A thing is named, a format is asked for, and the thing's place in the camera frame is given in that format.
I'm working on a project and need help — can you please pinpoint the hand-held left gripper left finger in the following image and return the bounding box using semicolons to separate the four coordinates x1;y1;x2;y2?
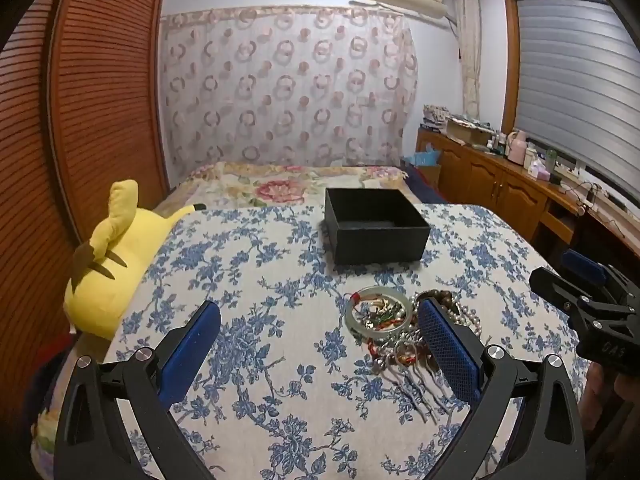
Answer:
54;301;222;480

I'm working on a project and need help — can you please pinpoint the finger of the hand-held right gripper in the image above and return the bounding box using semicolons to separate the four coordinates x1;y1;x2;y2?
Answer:
529;266;586;313
561;249;640;291

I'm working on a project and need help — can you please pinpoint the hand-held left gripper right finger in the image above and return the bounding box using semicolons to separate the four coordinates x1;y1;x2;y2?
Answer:
418;297;587;480

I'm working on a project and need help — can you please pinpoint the bunch of silver hairpins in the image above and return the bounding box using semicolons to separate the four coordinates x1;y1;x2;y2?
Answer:
377;352;453;423

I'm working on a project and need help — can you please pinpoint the pile of mixed jewelry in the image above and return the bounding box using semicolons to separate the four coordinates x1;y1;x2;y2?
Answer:
350;287;483;423

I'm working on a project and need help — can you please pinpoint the black box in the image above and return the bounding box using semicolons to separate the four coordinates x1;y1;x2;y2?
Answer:
324;187;432;266

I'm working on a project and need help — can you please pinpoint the pale green jade bangle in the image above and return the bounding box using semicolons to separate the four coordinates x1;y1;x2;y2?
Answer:
345;286;414;334

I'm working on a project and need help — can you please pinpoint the blue floral blanket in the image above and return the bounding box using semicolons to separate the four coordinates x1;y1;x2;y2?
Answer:
30;203;591;480

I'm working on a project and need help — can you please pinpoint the long wooden cabinet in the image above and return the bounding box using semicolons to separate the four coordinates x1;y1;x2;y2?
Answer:
416;127;640;261

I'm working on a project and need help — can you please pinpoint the yellow plush toy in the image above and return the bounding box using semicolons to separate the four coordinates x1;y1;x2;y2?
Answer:
64;179;207;342

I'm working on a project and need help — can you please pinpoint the pink thermos jug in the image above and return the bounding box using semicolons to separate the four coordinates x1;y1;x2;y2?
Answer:
507;130;531;165

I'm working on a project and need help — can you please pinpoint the open cardboard box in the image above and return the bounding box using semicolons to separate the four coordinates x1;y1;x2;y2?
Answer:
445;117;493;147

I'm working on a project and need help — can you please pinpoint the blue tissue box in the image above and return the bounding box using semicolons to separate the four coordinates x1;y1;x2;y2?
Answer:
415;142;443;167

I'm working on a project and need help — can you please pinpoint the pink floral bedsheet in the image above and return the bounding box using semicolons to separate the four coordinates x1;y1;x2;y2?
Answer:
152;161;411;211

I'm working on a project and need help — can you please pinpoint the tied beige curtain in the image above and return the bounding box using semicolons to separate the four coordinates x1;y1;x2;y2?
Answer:
456;0;482;117

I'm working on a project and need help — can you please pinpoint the wooden louvered wardrobe door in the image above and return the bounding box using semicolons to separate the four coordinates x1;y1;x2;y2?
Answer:
0;0;171;411

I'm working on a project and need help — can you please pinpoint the circle patterned sheer curtain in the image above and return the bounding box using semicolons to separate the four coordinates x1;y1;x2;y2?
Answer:
159;6;418;186

